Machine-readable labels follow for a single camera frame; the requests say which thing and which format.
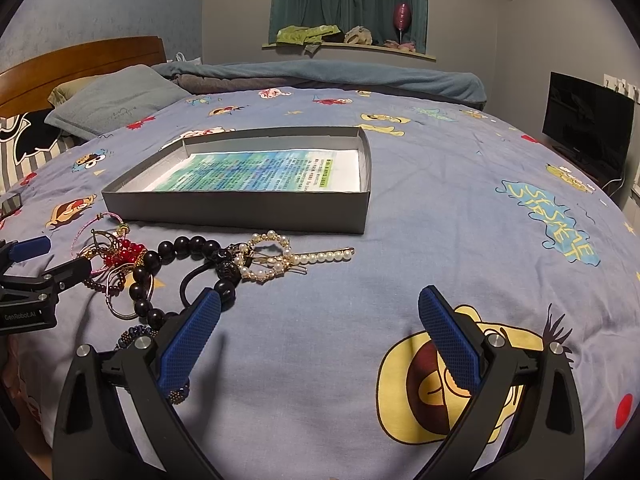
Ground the thin silver bangle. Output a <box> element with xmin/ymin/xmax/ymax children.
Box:
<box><xmin>104</xmin><ymin>280</ymin><xmax>137</xmax><ymax>321</ymax></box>

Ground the pink cord bracelet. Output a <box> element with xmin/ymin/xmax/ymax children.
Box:
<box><xmin>69</xmin><ymin>210</ymin><xmax>132</xmax><ymax>261</ymax></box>

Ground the red bead gold chain bracelet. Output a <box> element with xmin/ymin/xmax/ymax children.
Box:
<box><xmin>79</xmin><ymin>228</ymin><xmax>150</xmax><ymax>281</ymax></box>

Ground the dark blue beaded bracelet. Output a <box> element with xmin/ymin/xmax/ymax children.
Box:
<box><xmin>115</xmin><ymin>324</ymin><xmax>191</xmax><ymax>406</ymax></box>

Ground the large black bead bracelet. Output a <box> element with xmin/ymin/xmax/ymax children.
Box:
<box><xmin>128</xmin><ymin>235</ymin><xmax>242</xmax><ymax>332</ymax></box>

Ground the black elastic hair tie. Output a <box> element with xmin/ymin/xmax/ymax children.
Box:
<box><xmin>178</xmin><ymin>261</ymin><xmax>222</xmax><ymax>311</ymax></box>

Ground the pearl bracelet with clip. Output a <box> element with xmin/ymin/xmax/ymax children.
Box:
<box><xmin>230</xmin><ymin>230</ymin><xmax>357</xmax><ymax>285</ymax></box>

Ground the black white striped pillow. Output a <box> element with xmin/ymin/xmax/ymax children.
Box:
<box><xmin>1</xmin><ymin>108</ymin><xmax>82</xmax><ymax>194</ymax></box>

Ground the olive pillow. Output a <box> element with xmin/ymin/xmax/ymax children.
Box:
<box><xmin>47</xmin><ymin>76</ymin><xmax>100</xmax><ymax>107</ymax></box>

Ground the grey-blue pillow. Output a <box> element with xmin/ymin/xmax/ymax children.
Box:
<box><xmin>44</xmin><ymin>65</ymin><xmax>191</xmax><ymax>141</ymax></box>

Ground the wooden headboard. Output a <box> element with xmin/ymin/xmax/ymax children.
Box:
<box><xmin>0</xmin><ymin>36</ymin><xmax>166</xmax><ymax>117</ymax></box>

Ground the cartoon print blue bedsheet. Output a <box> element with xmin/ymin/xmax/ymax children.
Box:
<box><xmin>1</xmin><ymin>88</ymin><xmax>639</xmax><ymax>479</ymax></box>

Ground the grey shallow cardboard tray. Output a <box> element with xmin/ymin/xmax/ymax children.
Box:
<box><xmin>102</xmin><ymin>126</ymin><xmax>371</xmax><ymax>234</ymax></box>

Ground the teal folded blanket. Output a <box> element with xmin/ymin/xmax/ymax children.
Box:
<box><xmin>153</xmin><ymin>60</ymin><xmax>487</xmax><ymax>105</ymax></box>

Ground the printed blue-green paper sheet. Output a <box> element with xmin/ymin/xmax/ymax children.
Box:
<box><xmin>146</xmin><ymin>150</ymin><xmax>360</xmax><ymax>193</ymax></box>

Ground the black flat monitor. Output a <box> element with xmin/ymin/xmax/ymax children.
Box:
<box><xmin>542</xmin><ymin>72</ymin><xmax>634</xmax><ymax>182</ymax></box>

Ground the green cloth on shelf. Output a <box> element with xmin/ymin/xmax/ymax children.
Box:
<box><xmin>276</xmin><ymin>24</ymin><xmax>342</xmax><ymax>46</ymax></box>

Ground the beige cloth on shelf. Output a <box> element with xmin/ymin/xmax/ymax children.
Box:
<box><xmin>344</xmin><ymin>26</ymin><xmax>373</xmax><ymax>46</ymax></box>

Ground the wooden window shelf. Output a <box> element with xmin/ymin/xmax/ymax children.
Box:
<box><xmin>260</xmin><ymin>42</ymin><xmax>437</xmax><ymax>63</ymax></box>

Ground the purple balloon ornament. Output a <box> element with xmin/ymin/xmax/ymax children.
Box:
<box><xmin>393</xmin><ymin>2</ymin><xmax>412</xmax><ymax>44</ymax></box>

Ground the wall socket strip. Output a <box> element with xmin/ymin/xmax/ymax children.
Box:
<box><xmin>603</xmin><ymin>74</ymin><xmax>640</xmax><ymax>104</ymax></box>

